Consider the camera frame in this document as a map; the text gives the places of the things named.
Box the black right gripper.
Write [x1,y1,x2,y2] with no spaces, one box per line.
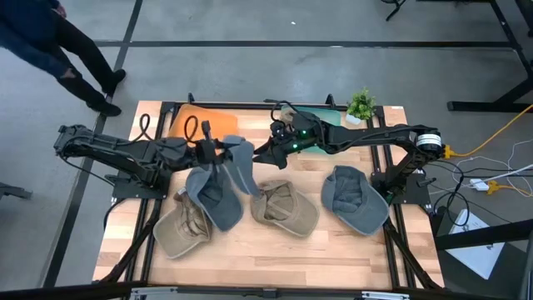
[252,111,324,170]

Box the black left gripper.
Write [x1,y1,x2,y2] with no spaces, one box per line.
[193,119,234,167]

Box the grey baseball cap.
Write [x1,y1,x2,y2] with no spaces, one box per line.
[320,165,391,237]
[222,134,262,198]
[184,163,245,233]

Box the tan baseball cap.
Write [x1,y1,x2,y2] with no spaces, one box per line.
[279,107,301,126]
[249,179,321,238]
[152,187,213,260]

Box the orange plastic bin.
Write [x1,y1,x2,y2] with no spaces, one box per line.
[167,103,239,146]

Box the teal plastic bin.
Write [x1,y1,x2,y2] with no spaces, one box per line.
[279,103,343,156]

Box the small green potted plant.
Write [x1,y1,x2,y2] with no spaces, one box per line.
[345,87,378,126]

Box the black chair base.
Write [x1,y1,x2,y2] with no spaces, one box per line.
[381,0,409,22]

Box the white power strip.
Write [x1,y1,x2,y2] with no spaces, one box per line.
[469,177,491,193]

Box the black floor stand foot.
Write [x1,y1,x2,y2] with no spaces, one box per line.
[0,182,33,202]

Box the yellow power plug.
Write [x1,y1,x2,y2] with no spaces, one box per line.
[486,179,533,198]

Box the person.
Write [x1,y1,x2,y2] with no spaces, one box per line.
[0,0,127,118]

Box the black metal beam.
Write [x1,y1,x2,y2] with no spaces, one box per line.
[435,218,533,252]

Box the white cardboard box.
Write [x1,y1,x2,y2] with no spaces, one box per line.
[446,207,506,281]

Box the black aluminium table frame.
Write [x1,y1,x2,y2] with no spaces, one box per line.
[0,92,501,300]

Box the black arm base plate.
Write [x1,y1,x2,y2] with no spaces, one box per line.
[371,171,431,206]
[111,172,172,200]

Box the silver frame bracket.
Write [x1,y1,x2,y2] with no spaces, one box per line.
[361,291,411,300]
[129,286,179,300]

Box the yellow extension cable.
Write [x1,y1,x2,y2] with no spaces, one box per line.
[443,103,533,160]

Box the black desk frame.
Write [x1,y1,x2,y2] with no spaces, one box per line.
[447,0,533,113]

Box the white cable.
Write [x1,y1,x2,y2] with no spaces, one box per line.
[485,162,533,183]

